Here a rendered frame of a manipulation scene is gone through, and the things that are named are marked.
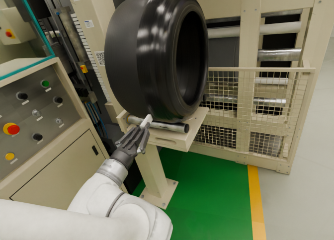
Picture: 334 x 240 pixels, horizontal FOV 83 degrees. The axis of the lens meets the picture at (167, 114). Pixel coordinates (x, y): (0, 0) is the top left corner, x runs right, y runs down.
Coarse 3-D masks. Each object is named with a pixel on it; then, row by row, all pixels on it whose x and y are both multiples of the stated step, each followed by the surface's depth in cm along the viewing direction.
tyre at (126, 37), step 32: (128, 0) 70; (160, 0) 62; (192, 0) 73; (128, 32) 63; (160, 32) 60; (192, 32) 100; (128, 64) 64; (160, 64) 61; (192, 64) 109; (128, 96) 72; (160, 96) 66; (192, 96) 105
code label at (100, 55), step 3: (96, 51) 92; (99, 51) 91; (102, 51) 90; (96, 54) 93; (99, 54) 92; (102, 54) 91; (96, 57) 94; (99, 57) 93; (102, 57) 92; (99, 60) 94; (102, 60) 94; (99, 63) 96; (102, 63) 95
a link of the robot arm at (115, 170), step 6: (108, 162) 59; (114, 162) 59; (120, 162) 60; (102, 168) 58; (108, 168) 57; (114, 168) 58; (120, 168) 58; (108, 174) 56; (114, 174) 57; (120, 174) 58; (126, 174) 60; (114, 180) 56; (120, 180) 58; (120, 186) 59
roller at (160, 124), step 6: (132, 120) 99; (138, 120) 98; (150, 126) 95; (156, 126) 93; (162, 126) 91; (168, 126) 89; (174, 126) 88; (180, 126) 87; (186, 126) 86; (186, 132) 87
